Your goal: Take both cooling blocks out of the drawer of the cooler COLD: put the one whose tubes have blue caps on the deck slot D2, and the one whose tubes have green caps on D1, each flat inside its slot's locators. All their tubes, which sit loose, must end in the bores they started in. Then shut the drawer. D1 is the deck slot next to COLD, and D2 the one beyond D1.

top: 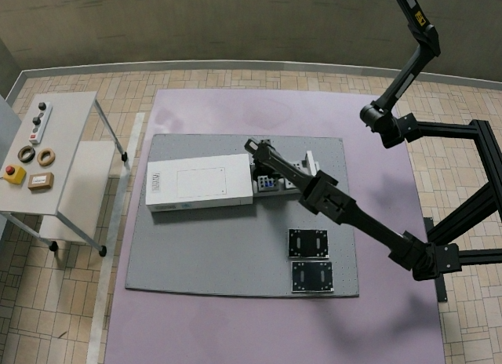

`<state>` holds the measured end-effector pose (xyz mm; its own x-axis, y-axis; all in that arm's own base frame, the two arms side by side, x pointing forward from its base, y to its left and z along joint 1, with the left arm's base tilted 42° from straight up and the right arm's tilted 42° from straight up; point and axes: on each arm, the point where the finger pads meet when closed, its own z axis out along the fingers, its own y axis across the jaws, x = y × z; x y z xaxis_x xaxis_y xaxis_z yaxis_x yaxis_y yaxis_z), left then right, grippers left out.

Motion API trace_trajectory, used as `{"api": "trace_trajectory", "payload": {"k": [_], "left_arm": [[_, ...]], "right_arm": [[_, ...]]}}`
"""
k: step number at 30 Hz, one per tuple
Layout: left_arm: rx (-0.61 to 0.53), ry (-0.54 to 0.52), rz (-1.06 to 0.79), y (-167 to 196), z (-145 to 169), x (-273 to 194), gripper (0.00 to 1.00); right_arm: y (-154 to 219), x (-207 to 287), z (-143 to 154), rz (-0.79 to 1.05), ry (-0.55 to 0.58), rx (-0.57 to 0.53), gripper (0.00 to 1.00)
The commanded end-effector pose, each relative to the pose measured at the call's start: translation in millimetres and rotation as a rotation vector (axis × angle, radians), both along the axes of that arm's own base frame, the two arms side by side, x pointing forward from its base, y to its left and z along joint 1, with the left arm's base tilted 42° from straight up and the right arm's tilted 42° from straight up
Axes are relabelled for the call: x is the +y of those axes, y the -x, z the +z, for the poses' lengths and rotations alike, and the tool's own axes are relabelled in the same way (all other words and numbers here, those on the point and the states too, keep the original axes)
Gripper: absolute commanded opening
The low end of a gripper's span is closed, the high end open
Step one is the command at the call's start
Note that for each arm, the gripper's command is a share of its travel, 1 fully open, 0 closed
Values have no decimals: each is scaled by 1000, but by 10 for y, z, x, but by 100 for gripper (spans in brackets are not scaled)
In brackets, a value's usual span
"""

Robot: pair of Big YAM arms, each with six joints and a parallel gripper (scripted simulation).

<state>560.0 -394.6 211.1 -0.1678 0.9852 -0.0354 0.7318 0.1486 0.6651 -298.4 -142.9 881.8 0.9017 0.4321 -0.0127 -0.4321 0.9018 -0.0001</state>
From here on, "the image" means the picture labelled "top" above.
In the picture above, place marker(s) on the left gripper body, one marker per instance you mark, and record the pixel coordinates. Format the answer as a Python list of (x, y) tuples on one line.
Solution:
[(264, 171)]

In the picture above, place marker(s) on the white cooling block with round holes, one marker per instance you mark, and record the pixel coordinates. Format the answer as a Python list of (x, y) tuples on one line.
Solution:
[(289, 185)]

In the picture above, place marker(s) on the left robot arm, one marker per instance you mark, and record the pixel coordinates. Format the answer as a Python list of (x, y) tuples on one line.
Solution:
[(343, 209)]

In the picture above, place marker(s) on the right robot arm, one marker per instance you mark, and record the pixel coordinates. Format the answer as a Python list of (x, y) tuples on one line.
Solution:
[(421, 29)]

